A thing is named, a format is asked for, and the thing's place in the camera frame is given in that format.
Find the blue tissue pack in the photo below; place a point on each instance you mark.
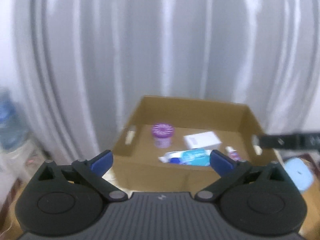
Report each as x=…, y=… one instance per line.
x=196, y=157

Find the purple lid air freshener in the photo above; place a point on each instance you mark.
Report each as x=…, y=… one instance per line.
x=162, y=134

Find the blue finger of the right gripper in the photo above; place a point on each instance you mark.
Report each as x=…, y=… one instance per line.
x=295, y=141

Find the red white toothpaste tube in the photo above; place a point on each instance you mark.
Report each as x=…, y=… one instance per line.
x=232, y=153

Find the blue water jug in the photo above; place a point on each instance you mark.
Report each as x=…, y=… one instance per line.
x=13, y=131

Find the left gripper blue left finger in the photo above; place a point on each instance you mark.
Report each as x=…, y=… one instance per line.
x=92, y=171

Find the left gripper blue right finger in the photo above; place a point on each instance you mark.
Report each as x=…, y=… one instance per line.
x=231, y=173

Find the light blue round stool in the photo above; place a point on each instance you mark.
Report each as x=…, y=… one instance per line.
x=299, y=173

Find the white rectangular carton box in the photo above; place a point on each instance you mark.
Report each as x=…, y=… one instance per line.
x=207, y=140

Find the grey window curtain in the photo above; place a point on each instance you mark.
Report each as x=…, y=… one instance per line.
x=76, y=68

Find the brown cardboard box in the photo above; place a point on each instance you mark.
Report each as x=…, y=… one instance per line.
x=136, y=165

